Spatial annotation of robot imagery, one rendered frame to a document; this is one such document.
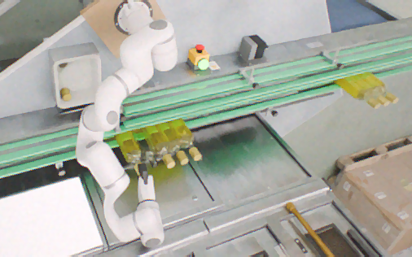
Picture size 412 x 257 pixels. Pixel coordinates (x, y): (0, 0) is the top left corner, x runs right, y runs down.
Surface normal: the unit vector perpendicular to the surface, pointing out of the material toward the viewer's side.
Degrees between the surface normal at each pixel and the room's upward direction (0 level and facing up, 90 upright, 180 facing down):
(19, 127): 90
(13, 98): 0
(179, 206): 90
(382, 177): 83
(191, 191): 90
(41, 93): 0
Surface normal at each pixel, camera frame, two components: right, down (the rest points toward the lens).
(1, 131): 0.07, -0.77
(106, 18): 0.40, 0.59
